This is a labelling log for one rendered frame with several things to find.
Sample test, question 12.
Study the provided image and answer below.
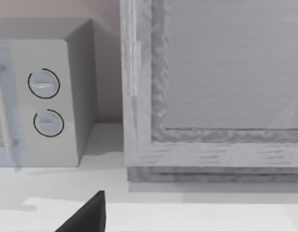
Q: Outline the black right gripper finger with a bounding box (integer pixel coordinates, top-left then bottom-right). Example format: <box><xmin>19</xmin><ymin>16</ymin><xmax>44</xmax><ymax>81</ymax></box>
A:
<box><xmin>54</xmin><ymin>190</ymin><xmax>107</xmax><ymax>232</ymax></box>

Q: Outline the round microwave knob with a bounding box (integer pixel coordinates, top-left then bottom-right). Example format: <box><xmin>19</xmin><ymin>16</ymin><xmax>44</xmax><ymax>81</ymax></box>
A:
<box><xmin>28</xmin><ymin>68</ymin><xmax>61</xmax><ymax>100</ymax></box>
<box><xmin>33</xmin><ymin>109</ymin><xmax>65</xmax><ymax>137</ymax></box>

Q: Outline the pale microwave oven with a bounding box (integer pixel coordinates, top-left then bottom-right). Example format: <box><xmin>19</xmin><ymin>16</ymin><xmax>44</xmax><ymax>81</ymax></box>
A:
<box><xmin>0</xmin><ymin>18</ymin><xmax>98</xmax><ymax>170</ymax></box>

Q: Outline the grey cabinet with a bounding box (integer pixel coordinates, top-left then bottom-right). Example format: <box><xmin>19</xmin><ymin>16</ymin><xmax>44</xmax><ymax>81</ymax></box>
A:
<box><xmin>119</xmin><ymin>0</ymin><xmax>298</xmax><ymax>183</ymax></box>

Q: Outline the pale microwave door handle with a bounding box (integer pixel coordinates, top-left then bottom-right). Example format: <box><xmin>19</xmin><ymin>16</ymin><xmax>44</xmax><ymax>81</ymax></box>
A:
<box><xmin>0</xmin><ymin>58</ymin><xmax>19</xmax><ymax>148</ymax></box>

